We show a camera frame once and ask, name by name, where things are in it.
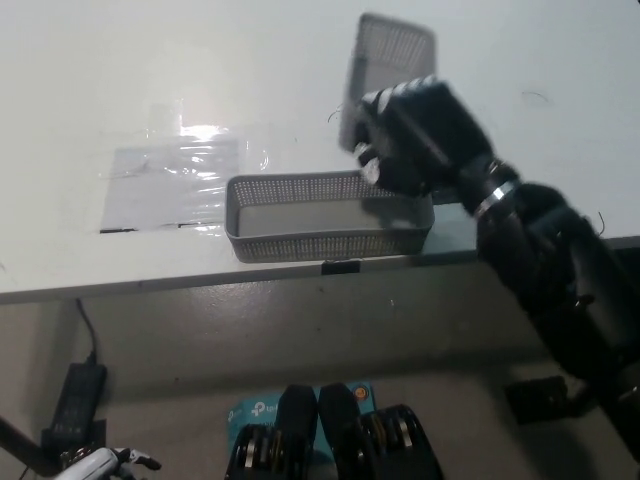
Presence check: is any grey perforated plastic basket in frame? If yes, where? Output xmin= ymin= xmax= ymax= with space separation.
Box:
xmin=224 ymin=169 xmax=435 ymax=264
xmin=338 ymin=12 xmax=437 ymax=151

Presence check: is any clear plastic sheet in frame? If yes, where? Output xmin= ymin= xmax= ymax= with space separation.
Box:
xmin=99 ymin=130 xmax=271 ymax=236

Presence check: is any small black tape strip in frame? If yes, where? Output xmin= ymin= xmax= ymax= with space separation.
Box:
xmin=320 ymin=259 xmax=361 ymax=276

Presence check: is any black power adapter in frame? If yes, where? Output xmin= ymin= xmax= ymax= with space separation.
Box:
xmin=52 ymin=362 xmax=108 ymax=434

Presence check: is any black floor tape patch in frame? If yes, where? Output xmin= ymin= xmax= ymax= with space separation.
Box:
xmin=505 ymin=375 xmax=594 ymax=425

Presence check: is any black floor tape under adapter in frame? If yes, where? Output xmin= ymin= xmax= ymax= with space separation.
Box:
xmin=40 ymin=418 xmax=108 ymax=466

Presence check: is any teal tp-link box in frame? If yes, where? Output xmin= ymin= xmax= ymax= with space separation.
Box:
xmin=227 ymin=382 xmax=375 ymax=459

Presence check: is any black robot body left block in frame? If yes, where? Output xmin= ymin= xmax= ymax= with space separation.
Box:
xmin=223 ymin=384 xmax=320 ymax=480

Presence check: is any black power cable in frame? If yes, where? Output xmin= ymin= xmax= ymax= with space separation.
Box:
xmin=74 ymin=298 xmax=100 ymax=366

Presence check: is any black table leg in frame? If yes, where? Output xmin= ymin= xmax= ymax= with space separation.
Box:
xmin=0 ymin=412 xmax=56 ymax=476

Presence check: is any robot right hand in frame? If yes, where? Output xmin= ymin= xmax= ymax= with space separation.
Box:
xmin=353 ymin=74 xmax=496 ymax=201

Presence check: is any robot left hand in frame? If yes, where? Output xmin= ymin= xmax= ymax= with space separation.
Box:
xmin=59 ymin=446 xmax=162 ymax=480

